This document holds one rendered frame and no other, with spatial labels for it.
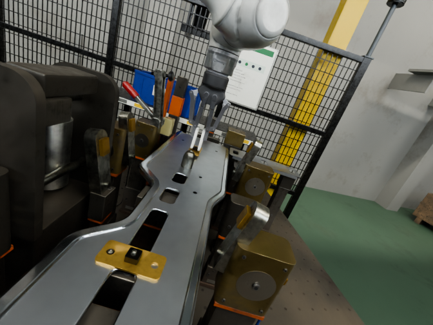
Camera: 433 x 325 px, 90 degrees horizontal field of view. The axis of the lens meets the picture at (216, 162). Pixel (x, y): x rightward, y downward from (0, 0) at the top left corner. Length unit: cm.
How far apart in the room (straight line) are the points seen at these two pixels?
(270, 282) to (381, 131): 433
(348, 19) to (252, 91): 54
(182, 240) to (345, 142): 394
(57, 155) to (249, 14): 41
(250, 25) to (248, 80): 78
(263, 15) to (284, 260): 40
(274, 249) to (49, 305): 27
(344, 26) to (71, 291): 138
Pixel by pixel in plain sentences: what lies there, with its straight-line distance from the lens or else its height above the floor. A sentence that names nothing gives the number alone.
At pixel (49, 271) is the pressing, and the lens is 33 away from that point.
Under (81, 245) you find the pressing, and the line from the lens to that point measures 35.
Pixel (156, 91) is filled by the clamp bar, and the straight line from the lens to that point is 70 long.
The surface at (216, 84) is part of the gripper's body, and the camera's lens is 64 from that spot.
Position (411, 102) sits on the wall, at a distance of 481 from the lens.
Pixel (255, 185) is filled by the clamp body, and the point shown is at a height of 99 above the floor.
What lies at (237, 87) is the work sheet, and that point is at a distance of 122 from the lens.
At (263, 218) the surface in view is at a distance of 32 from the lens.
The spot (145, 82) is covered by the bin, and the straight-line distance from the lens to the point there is 113.
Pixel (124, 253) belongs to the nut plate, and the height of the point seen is 100.
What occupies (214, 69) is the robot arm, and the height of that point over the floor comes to 126.
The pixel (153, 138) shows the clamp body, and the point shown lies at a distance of 72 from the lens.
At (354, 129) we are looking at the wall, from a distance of 421.
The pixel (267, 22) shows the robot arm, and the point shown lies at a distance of 46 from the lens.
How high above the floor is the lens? 125
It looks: 21 degrees down
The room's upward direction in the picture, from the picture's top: 19 degrees clockwise
